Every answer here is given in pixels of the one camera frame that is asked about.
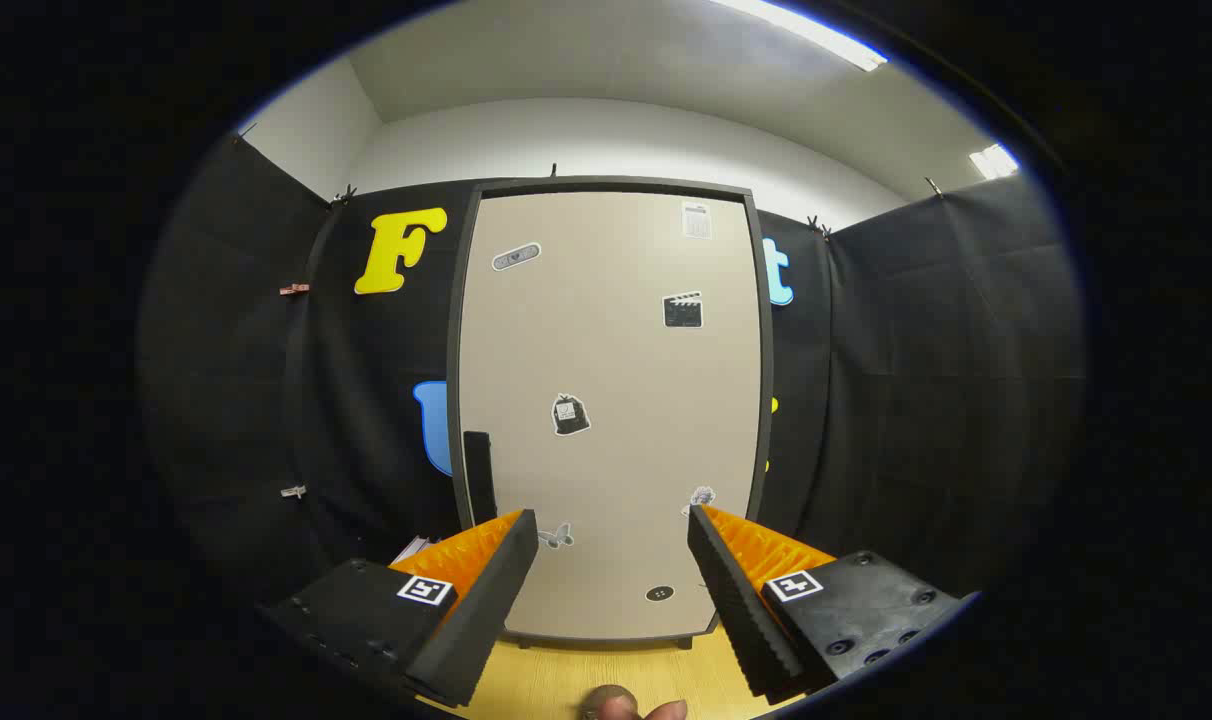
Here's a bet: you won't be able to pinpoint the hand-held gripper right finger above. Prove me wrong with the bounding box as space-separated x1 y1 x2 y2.
686 503 979 703

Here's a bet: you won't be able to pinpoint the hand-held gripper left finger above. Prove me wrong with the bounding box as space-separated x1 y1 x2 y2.
256 508 539 709

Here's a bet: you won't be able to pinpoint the black door handle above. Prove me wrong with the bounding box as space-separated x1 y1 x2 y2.
463 431 497 528

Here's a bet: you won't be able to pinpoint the black backdrop cloth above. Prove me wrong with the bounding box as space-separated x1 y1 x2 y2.
136 130 1085 621

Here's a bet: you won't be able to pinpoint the small ceiling light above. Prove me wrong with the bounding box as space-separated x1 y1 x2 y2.
969 143 1020 181

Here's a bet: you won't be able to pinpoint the long ceiling light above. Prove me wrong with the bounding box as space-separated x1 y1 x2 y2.
711 0 889 73

